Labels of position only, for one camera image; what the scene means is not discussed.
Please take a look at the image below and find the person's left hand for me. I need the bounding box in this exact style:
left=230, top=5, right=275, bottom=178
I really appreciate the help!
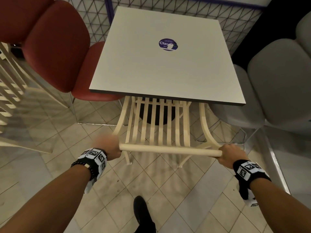
left=93, top=135, right=122, bottom=162

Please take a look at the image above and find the person's right hand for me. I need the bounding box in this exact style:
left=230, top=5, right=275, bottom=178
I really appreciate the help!
left=216, top=144, right=248, bottom=169

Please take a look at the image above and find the cream wooden slatted chair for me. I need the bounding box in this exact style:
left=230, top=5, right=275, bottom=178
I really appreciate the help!
left=0, top=42, right=71, bottom=155
left=112, top=95, right=223, bottom=169

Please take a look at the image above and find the person's left forearm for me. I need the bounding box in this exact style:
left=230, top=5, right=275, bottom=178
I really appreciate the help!
left=0, top=164, right=92, bottom=233

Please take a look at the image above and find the person's right forearm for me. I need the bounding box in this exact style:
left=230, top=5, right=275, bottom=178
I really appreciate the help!
left=250, top=178, right=311, bottom=233

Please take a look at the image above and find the person's black shoe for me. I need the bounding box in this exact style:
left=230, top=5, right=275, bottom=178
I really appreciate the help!
left=133, top=196, right=156, bottom=233

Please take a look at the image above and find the white square table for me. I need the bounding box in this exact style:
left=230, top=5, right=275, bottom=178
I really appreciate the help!
left=89, top=6, right=246, bottom=107

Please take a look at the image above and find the grey upholstered chair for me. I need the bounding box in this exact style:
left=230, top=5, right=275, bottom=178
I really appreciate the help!
left=295, top=11, right=311, bottom=58
left=210, top=38, right=311, bottom=146

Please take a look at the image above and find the round purple sticker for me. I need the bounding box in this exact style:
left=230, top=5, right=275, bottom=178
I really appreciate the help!
left=159, top=38, right=178, bottom=51

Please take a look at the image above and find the red upholstered chair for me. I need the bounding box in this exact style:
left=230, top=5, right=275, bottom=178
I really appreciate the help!
left=23, top=0, right=127, bottom=126
left=0, top=0, right=57, bottom=44

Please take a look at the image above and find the black bead bracelet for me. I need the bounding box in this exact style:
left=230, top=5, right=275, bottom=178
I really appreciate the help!
left=71, top=161, right=97, bottom=181

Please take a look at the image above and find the black table pedestal base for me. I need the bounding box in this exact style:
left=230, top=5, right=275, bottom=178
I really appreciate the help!
left=139, top=104, right=177, bottom=126

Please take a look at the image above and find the black wire mesh partition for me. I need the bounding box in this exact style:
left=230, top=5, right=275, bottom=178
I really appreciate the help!
left=59, top=0, right=268, bottom=56

